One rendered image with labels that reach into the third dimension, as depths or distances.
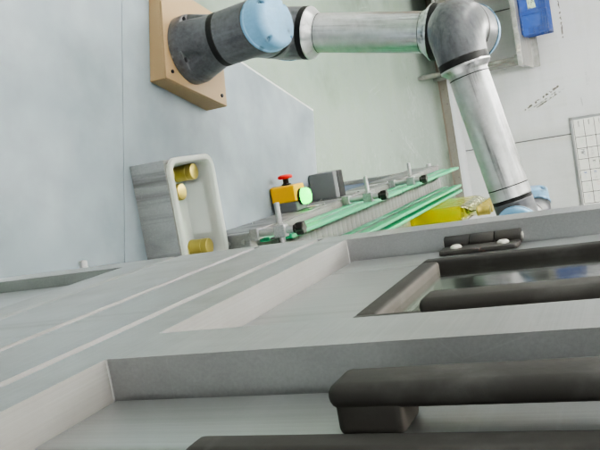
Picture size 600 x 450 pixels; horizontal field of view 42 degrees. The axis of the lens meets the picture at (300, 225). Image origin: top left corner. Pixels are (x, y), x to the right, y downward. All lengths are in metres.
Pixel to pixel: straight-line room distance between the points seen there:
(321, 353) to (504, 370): 0.09
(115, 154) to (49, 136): 0.18
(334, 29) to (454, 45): 0.33
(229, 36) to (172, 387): 1.35
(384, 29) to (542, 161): 5.91
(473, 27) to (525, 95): 6.01
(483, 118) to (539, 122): 6.02
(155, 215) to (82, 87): 0.28
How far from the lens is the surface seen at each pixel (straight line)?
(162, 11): 1.75
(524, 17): 6.94
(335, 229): 2.16
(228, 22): 1.67
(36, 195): 1.38
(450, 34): 1.52
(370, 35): 1.70
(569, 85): 7.50
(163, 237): 1.57
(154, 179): 1.56
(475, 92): 1.50
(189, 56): 1.72
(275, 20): 1.67
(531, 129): 7.53
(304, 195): 2.08
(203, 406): 0.34
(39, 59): 1.45
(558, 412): 0.27
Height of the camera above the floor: 1.67
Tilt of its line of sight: 24 degrees down
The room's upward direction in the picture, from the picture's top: 82 degrees clockwise
